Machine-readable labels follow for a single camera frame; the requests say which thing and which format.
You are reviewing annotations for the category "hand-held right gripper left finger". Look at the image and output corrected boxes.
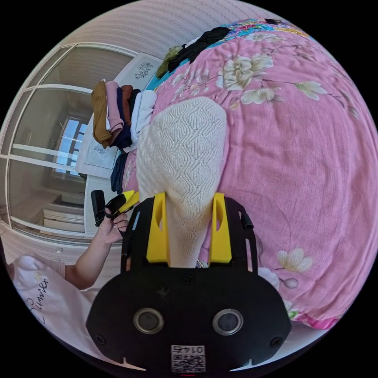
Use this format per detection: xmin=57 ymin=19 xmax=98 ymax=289
xmin=146 ymin=192 xmax=171 ymax=264

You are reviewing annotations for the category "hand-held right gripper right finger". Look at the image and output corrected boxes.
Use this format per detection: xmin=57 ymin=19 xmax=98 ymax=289
xmin=208 ymin=192 xmax=232 ymax=264

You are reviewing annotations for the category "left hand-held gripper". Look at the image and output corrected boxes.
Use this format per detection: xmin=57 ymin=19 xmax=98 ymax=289
xmin=104 ymin=190 xmax=140 ymax=237

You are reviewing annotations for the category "white knit long sleeve shirt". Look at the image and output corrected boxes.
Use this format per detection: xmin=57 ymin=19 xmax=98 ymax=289
xmin=135 ymin=96 xmax=228 ymax=269

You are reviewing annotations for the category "person's left forearm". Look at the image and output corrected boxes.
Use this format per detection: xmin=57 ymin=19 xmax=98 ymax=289
xmin=65 ymin=235 xmax=119 ymax=291

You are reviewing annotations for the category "person's left hand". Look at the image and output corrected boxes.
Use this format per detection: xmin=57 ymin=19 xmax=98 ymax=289
xmin=96 ymin=208 xmax=129 ymax=246

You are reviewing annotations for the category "pile of folded clothes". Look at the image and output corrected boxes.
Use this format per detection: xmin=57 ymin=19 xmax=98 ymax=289
xmin=90 ymin=80 xmax=158 ymax=194

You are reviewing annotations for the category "bed with pink floral quilt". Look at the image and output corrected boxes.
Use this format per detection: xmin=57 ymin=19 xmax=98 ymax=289
xmin=122 ymin=17 xmax=374 ymax=330

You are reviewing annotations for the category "person's body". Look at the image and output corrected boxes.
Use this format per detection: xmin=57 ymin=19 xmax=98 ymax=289
xmin=5 ymin=255 xmax=124 ymax=365

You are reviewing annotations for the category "heap of dark clothes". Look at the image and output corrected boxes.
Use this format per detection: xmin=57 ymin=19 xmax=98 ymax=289
xmin=156 ymin=26 xmax=231 ymax=78

